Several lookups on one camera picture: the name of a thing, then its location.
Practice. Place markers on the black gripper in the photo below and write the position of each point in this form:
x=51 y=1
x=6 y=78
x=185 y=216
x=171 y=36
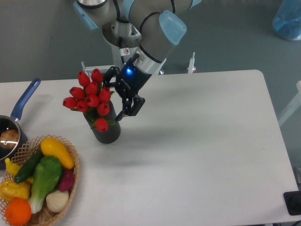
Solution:
x=127 y=82

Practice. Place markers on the red tulip bouquet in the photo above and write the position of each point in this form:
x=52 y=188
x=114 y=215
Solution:
x=92 y=99

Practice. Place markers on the dark grey ribbed vase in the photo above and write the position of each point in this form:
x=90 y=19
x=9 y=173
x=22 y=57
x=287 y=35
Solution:
x=112 y=127

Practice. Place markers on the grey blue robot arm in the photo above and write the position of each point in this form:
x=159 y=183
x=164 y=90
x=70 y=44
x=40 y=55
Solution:
x=145 y=31

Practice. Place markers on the yellow squash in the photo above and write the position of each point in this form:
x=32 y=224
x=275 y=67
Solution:
x=54 y=147

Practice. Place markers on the purple red onion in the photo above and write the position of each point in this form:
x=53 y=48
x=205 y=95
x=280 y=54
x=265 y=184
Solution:
x=67 y=180

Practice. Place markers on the green bok choy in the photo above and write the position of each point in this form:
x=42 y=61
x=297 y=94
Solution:
x=45 y=178

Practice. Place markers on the green cucumber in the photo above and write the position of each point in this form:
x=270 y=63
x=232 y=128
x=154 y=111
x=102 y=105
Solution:
x=27 y=170

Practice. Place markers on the brown bread roll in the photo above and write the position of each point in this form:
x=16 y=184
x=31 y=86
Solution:
x=9 y=139

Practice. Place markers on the white garlic bulb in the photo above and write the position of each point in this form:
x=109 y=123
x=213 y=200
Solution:
x=57 y=200

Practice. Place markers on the yellow banana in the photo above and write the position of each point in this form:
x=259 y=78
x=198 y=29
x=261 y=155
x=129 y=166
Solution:
x=12 y=168

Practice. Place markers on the yellow corn cob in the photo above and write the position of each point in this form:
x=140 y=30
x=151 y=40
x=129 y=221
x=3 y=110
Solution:
x=9 y=190

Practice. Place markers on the orange fruit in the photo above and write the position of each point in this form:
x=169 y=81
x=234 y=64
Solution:
x=18 y=212

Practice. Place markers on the black device at edge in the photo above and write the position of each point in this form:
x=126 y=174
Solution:
x=293 y=202

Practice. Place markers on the blue handled saucepan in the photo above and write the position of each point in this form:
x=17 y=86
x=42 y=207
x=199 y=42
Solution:
x=11 y=122

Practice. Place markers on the white frame at right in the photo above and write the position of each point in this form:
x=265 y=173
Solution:
x=291 y=107

